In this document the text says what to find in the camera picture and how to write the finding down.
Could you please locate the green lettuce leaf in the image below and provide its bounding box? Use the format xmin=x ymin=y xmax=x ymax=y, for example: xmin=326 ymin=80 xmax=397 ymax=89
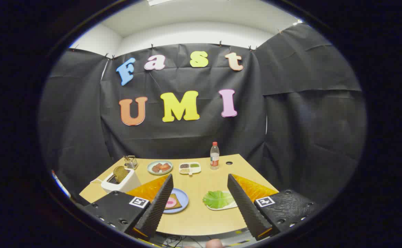
xmin=203 ymin=190 xmax=235 ymax=209

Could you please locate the black backdrop cloth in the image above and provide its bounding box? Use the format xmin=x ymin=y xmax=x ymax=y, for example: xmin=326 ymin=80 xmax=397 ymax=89
xmin=39 ymin=23 xmax=367 ymax=207

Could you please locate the brown bread slice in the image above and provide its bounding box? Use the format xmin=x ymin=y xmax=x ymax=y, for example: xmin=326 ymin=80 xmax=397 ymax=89
xmin=165 ymin=194 xmax=182 ymax=209
xmin=113 ymin=166 xmax=130 ymax=184

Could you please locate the clear plastic water bottle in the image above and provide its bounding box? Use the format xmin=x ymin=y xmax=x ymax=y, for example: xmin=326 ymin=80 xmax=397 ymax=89
xmin=210 ymin=142 xmax=220 ymax=170

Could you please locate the white square plate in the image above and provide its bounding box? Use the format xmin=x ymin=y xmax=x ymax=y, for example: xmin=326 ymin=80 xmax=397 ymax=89
xmin=204 ymin=190 xmax=238 ymax=211

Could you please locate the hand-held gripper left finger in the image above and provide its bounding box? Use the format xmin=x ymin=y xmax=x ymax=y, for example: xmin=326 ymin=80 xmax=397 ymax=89
xmin=82 ymin=173 xmax=174 ymax=241

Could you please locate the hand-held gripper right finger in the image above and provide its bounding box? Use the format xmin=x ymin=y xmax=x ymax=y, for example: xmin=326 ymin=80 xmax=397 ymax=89
xmin=227 ymin=173 xmax=320 ymax=241

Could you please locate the wire mesh utensil basket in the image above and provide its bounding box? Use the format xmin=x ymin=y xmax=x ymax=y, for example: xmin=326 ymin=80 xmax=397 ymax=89
xmin=124 ymin=155 xmax=138 ymax=170

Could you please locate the pale green round plate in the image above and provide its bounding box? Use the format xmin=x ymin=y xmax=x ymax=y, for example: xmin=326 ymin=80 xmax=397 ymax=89
xmin=147 ymin=161 xmax=173 ymax=175

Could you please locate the white divided seasoning dish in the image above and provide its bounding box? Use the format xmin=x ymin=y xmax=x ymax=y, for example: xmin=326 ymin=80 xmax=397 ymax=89
xmin=179 ymin=162 xmax=202 ymax=177

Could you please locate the blue round plate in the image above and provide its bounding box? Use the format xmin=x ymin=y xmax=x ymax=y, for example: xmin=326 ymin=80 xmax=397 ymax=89
xmin=162 ymin=188 xmax=189 ymax=214

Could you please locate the white toaster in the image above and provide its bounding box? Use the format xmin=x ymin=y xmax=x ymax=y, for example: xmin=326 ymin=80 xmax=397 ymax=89
xmin=101 ymin=168 xmax=142 ymax=193

